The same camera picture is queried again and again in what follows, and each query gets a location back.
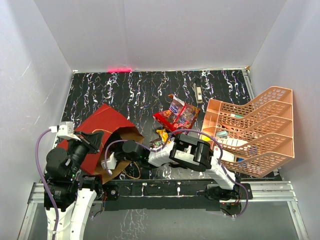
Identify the beige stapler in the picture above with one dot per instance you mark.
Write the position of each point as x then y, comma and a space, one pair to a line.
198, 91

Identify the red brown paper bag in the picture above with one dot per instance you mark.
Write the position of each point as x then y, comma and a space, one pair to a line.
108, 120

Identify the silver brown chocolate packet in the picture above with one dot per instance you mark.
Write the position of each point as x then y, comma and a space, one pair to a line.
177, 165

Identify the yellow item in organizer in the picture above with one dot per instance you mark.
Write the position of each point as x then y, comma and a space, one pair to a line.
205, 138

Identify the black front mounting rail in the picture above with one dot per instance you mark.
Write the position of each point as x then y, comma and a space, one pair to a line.
168, 194

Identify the brown candy packet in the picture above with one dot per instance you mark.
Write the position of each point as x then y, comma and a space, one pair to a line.
156, 143

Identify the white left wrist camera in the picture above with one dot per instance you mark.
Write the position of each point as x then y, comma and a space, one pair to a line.
65, 130

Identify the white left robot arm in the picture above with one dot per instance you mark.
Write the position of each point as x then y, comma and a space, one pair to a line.
68, 200

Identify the orange candy wrapper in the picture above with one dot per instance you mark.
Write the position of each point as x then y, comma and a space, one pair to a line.
162, 134

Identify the peach plastic file organizer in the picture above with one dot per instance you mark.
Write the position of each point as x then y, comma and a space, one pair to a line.
263, 127

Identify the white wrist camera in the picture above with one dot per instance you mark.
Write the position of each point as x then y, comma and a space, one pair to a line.
109, 162
65, 130

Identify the pink tape strip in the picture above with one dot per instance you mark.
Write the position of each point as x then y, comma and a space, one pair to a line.
119, 70

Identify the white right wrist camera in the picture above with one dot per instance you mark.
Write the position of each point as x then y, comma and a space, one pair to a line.
109, 162

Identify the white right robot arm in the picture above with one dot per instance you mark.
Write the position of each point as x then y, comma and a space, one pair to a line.
183, 152

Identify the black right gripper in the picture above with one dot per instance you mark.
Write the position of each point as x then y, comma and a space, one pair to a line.
118, 159

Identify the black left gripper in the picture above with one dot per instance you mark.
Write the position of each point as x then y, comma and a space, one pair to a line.
92, 140

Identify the red cookie snack bag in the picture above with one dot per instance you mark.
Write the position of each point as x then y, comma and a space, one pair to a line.
179, 115

